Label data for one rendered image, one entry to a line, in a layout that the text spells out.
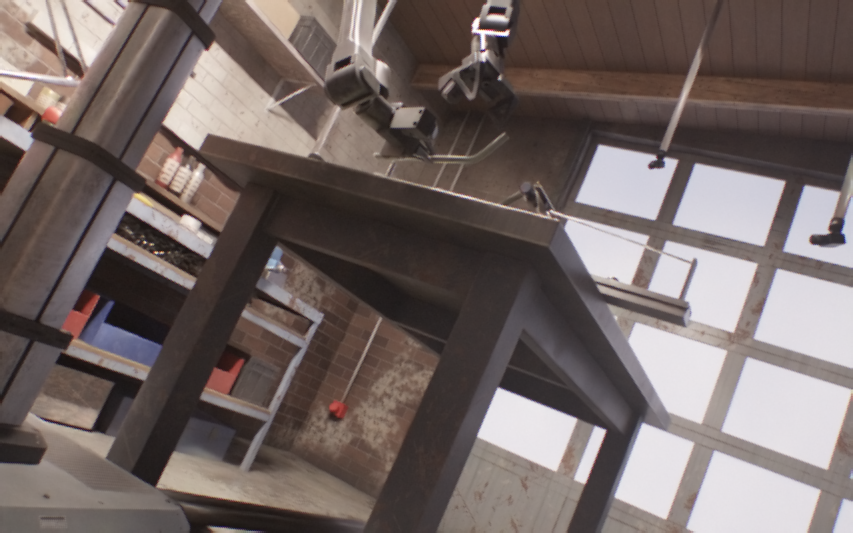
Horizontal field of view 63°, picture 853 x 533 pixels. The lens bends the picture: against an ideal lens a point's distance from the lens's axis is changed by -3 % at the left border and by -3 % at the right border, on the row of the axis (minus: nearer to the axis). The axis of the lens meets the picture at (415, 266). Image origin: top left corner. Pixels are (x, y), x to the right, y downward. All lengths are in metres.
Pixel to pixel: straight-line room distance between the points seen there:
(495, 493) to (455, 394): 3.41
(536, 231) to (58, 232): 0.66
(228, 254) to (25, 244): 0.52
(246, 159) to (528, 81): 3.44
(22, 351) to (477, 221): 0.66
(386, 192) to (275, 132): 2.97
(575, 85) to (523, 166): 0.78
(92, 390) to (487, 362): 1.96
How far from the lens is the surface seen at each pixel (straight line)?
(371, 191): 1.21
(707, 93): 4.39
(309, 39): 3.84
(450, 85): 1.53
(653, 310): 1.33
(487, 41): 1.55
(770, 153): 4.84
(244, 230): 1.47
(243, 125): 3.97
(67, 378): 2.78
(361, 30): 1.40
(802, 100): 4.33
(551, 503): 4.42
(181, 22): 1.13
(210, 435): 3.37
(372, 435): 4.82
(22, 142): 2.39
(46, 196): 1.06
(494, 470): 4.55
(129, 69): 1.10
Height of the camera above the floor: 0.53
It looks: 11 degrees up
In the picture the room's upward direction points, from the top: 25 degrees clockwise
